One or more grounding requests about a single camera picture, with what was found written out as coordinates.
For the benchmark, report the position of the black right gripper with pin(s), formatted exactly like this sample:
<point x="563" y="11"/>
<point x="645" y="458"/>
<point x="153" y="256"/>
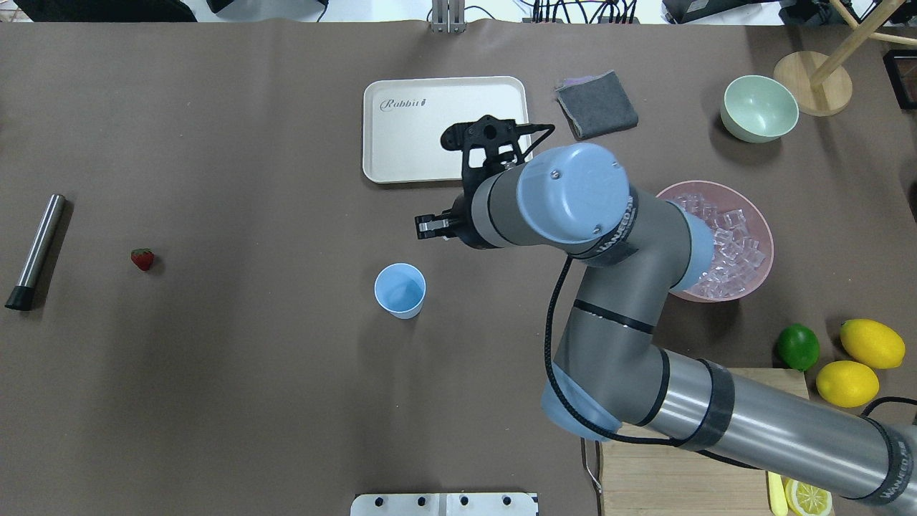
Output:
<point x="463" y="228"/>

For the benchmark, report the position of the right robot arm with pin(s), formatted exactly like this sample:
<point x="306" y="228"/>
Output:
<point x="607" y="371"/>

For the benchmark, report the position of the light blue plastic cup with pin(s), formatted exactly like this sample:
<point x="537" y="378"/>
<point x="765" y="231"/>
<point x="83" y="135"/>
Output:
<point x="400" y="289"/>

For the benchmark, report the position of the pink bowl of ice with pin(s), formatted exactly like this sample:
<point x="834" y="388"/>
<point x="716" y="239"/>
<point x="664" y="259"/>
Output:
<point x="743" y="243"/>

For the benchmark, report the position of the wooden cup stand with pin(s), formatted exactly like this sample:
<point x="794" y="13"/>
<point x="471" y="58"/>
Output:
<point x="819" y="82"/>

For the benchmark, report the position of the cream rabbit tray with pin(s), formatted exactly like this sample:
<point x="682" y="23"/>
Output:
<point x="403" y="121"/>

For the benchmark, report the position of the grey folded cloth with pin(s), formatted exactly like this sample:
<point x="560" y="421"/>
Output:
<point x="596" y="105"/>

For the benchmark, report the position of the red strawberry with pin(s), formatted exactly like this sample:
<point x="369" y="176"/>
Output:
<point x="142" y="258"/>

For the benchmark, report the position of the mint green bowl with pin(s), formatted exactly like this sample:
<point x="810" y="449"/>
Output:
<point x="758" y="109"/>

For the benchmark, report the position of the green lime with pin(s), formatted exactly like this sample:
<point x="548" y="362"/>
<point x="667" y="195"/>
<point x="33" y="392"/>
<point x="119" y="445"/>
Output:
<point x="798" y="347"/>

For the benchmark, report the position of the steel muddler black tip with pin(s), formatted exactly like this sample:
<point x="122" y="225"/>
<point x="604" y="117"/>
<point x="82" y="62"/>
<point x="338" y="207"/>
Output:
<point x="22" y="297"/>

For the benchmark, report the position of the lower yellow lemon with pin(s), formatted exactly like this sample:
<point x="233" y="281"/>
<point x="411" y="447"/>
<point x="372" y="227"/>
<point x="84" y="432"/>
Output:
<point x="847" y="384"/>

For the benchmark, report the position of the yellow lemon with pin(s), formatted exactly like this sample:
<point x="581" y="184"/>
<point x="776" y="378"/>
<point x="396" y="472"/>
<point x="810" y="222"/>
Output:
<point x="847" y="384"/>
<point x="872" y="343"/>

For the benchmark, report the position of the yellow plastic knife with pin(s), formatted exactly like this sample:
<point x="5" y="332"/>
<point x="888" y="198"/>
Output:
<point x="776" y="497"/>

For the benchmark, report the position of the upper yellow lemon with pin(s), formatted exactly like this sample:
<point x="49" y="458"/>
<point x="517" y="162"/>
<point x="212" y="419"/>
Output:
<point x="872" y="343"/>

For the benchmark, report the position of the lower lemon slice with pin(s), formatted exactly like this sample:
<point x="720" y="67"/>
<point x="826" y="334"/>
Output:
<point x="806" y="499"/>

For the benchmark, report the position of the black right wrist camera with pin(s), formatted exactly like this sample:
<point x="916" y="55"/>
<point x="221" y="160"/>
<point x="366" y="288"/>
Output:
<point x="489" y="145"/>

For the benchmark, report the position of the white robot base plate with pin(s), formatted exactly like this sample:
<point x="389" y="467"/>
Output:
<point x="447" y="503"/>

